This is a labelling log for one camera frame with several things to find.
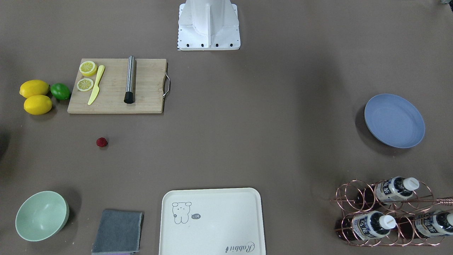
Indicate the green lime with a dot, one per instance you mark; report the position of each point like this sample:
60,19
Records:
60,91

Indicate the drink bottle lower outer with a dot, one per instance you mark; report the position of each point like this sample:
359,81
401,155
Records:
427,225

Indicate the drink bottle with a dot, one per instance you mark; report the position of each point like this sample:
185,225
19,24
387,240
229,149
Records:
365,226
386,192
427,225

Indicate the drink bottle top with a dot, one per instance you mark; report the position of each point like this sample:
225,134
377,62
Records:
386,192

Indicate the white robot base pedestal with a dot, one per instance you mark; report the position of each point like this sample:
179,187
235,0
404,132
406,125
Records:
208,25

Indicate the blue plate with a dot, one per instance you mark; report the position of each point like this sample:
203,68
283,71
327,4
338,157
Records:
394,121

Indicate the whole yellow lemon upper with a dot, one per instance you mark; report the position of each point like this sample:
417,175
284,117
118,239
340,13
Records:
34,87

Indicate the yellow plastic knife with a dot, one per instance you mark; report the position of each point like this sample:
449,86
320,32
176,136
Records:
96,89

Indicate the copper wire bottle rack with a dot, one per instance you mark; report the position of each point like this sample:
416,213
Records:
351,197

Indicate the drink bottle lower middle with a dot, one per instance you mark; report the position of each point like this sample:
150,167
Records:
365,226

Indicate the steel muddler black tip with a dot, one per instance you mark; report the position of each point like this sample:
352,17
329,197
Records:
130,81

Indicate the grey folded cloth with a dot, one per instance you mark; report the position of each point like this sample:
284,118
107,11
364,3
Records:
119,233

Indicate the lemon half upper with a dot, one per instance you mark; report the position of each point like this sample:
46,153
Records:
88,68

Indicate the mint green bowl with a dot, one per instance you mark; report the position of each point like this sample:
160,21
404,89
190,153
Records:
41,216

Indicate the cream rabbit tray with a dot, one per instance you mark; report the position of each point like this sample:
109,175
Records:
226,221

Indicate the red strawberry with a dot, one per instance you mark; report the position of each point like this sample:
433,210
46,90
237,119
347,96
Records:
101,142

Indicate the lemon half lower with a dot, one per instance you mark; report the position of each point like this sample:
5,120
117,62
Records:
85,84

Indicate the wooden cutting board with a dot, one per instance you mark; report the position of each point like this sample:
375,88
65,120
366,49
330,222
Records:
149,89

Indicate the lemon half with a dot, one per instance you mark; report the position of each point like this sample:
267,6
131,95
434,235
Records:
85,84
88,68

